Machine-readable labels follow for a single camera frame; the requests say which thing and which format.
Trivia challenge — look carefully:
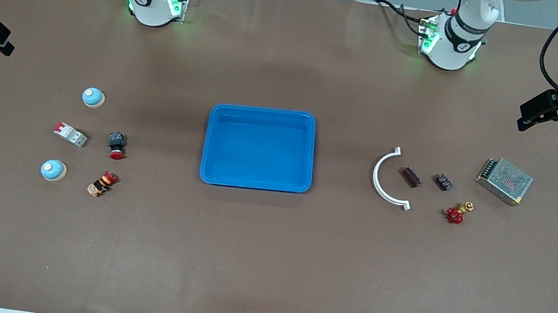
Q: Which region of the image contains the light blue call bell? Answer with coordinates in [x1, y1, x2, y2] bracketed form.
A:
[39, 157, 69, 184]
[80, 85, 108, 111]

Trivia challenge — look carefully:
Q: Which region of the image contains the small black terminal block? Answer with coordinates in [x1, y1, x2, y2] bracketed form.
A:
[432, 173, 455, 193]

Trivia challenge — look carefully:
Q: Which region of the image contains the brown black relay block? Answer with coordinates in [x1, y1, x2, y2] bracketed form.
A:
[399, 166, 424, 190]

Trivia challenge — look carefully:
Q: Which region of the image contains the metal mesh power supply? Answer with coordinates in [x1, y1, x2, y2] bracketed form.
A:
[473, 154, 536, 210]

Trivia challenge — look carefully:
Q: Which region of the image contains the red handwheel brass valve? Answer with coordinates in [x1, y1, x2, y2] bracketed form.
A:
[443, 198, 476, 228]

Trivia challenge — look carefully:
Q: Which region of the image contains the red button black base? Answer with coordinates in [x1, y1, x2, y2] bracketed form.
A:
[105, 131, 129, 161]

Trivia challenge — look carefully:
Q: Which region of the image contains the white curved plastic clamp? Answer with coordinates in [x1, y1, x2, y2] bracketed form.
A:
[368, 144, 420, 212]

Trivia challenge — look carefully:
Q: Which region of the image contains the red button orange white base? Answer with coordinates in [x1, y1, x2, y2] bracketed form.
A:
[85, 168, 119, 201]

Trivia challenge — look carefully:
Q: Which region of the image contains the blue plastic tray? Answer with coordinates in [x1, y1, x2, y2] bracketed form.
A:
[198, 97, 323, 200]

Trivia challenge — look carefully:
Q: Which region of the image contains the white circuit breaker red switch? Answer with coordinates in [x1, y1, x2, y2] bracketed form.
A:
[51, 121, 91, 149]

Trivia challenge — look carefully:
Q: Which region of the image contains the black base cable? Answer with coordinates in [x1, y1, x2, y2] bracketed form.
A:
[371, 0, 427, 39]

